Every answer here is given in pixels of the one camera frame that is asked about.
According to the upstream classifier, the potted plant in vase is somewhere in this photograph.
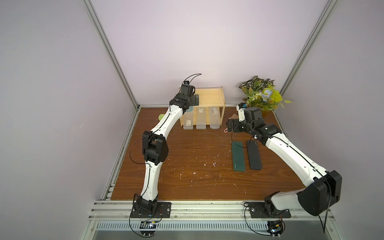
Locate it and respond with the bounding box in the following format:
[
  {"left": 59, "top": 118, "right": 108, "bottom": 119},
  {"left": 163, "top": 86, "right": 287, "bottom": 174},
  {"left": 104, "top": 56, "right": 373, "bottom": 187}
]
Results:
[{"left": 239, "top": 76, "right": 293, "bottom": 117}]

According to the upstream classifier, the dark green pencil case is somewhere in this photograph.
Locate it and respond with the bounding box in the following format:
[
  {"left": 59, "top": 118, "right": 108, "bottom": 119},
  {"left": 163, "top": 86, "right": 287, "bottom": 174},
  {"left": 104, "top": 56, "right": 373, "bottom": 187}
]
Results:
[{"left": 232, "top": 141, "right": 246, "bottom": 172}]

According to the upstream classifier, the green trowel wooden handle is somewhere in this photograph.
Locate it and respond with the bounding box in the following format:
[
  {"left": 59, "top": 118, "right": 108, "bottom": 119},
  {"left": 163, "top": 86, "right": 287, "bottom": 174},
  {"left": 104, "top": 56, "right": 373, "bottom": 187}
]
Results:
[{"left": 158, "top": 114, "right": 165, "bottom": 121}]

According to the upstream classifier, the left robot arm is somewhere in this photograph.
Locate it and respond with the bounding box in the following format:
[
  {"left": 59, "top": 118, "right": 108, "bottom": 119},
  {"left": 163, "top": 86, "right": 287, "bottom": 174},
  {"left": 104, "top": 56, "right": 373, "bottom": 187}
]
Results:
[{"left": 135, "top": 81, "right": 196, "bottom": 216}]

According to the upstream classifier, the controller board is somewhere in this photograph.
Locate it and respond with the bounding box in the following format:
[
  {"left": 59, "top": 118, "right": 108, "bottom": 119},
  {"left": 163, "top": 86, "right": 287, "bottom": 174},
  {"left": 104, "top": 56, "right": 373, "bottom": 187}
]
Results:
[
  {"left": 267, "top": 220, "right": 285, "bottom": 238},
  {"left": 139, "top": 221, "right": 158, "bottom": 238}
]

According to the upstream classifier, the clear rounded pencil case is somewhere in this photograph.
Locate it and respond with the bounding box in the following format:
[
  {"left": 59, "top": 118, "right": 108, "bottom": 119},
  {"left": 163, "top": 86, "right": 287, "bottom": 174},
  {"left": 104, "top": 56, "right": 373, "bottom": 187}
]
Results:
[{"left": 209, "top": 107, "right": 221, "bottom": 130}]

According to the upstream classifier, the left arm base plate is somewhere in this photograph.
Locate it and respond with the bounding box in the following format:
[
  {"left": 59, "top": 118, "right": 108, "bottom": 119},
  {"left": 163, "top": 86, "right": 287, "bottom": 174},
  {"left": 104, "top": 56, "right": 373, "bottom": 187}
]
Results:
[{"left": 130, "top": 202, "right": 172, "bottom": 219}]

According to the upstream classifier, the wooden two-tier shelf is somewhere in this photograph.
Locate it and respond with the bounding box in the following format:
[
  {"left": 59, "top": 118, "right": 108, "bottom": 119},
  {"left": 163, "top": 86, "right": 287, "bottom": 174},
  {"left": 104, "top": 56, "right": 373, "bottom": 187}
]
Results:
[{"left": 180, "top": 88, "right": 226, "bottom": 129}]

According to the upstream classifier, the aluminium front rail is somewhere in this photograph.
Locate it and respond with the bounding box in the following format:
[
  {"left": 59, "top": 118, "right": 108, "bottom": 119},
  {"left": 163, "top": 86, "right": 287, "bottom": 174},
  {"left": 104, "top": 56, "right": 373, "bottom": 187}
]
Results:
[{"left": 88, "top": 200, "right": 336, "bottom": 222}]

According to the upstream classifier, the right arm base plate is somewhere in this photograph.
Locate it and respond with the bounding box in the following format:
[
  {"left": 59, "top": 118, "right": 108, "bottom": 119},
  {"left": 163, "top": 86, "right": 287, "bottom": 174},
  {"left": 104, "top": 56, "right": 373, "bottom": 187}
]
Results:
[{"left": 246, "top": 202, "right": 292, "bottom": 219}]

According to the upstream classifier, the clear pencil case with label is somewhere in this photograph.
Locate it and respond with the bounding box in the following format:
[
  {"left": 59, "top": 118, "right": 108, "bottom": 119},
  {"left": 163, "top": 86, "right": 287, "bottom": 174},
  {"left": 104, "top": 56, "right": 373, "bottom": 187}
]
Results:
[{"left": 183, "top": 111, "right": 194, "bottom": 130}]

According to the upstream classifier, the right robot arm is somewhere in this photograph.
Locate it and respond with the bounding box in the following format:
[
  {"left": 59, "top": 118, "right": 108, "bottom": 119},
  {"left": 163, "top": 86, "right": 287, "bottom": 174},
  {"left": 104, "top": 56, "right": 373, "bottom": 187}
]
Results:
[{"left": 227, "top": 103, "right": 342, "bottom": 217}]

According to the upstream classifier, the left controller board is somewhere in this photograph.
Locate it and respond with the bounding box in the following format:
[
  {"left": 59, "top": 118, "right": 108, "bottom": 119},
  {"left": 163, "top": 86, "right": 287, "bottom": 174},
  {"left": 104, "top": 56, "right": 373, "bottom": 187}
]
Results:
[{"left": 139, "top": 221, "right": 158, "bottom": 238}]

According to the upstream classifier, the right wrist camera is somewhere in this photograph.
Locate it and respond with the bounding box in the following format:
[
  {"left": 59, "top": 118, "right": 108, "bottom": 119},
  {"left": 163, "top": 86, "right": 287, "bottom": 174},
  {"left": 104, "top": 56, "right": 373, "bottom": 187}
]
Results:
[{"left": 236, "top": 103, "right": 247, "bottom": 122}]

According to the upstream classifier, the right controller board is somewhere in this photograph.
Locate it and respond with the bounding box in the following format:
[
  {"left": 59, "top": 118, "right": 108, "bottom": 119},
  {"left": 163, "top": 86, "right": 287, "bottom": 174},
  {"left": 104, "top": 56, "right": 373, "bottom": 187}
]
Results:
[{"left": 267, "top": 220, "right": 285, "bottom": 238}]

